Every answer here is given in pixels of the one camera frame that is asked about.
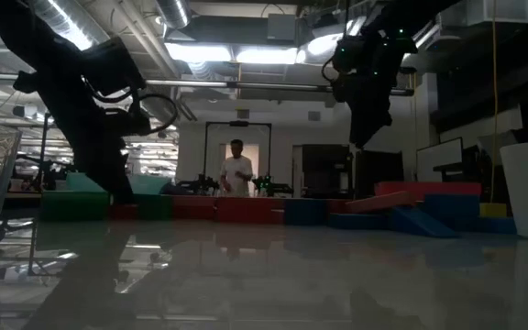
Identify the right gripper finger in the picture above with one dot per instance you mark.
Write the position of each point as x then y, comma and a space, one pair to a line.
358, 135
376, 128

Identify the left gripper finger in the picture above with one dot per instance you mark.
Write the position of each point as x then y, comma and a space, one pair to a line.
121, 169
101, 172

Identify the red wooden block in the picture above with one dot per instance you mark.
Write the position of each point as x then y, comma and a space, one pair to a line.
194, 208
336, 206
245, 211
124, 212

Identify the small green wooden block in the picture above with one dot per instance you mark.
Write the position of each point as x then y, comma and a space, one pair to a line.
154, 207

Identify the pink wooden block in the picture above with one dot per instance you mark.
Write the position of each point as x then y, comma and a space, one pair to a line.
381, 202

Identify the blue wooden block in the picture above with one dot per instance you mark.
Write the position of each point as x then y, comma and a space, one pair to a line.
358, 221
422, 224
498, 225
452, 208
305, 212

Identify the small yellow wooden block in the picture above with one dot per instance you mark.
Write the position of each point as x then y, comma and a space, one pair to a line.
493, 210

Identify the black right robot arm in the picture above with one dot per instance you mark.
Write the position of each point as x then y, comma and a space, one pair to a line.
403, 20

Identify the black background robot arm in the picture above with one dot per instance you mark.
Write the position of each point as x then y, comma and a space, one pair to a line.
204, 184
273, 187

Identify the green plastic tray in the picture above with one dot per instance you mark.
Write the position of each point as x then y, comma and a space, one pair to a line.
149, 184

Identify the black cabinet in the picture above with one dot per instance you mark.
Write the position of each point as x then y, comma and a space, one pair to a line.
378, 173
326, 170

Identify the whiteboard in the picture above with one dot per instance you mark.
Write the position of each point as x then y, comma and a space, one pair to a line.
439, 160

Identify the ceiling light panel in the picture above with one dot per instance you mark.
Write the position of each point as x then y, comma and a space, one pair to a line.
266, 56
197, 51
323, 44

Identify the red plastic tray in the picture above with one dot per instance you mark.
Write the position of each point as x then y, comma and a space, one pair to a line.
429, 190

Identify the grey ceiling box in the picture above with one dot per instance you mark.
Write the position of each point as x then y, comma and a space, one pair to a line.
281, 26

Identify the standing person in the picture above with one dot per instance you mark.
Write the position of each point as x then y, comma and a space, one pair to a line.
236, 174

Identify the black gantry frame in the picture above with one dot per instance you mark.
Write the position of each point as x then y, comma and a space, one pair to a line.
44, 146
238, 123

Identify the square wall vent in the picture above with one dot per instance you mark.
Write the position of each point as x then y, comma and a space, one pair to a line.
314, 116
243, 114

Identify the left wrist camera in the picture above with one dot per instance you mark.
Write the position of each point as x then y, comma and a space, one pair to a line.
113, 64

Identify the large silver air duct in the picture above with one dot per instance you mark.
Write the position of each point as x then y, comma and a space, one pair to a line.
69, 27

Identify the long ceiling pipe rail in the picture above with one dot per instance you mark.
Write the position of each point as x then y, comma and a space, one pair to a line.
190, 84

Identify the small silver air duct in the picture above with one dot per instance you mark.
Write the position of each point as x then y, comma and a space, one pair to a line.
172, 14

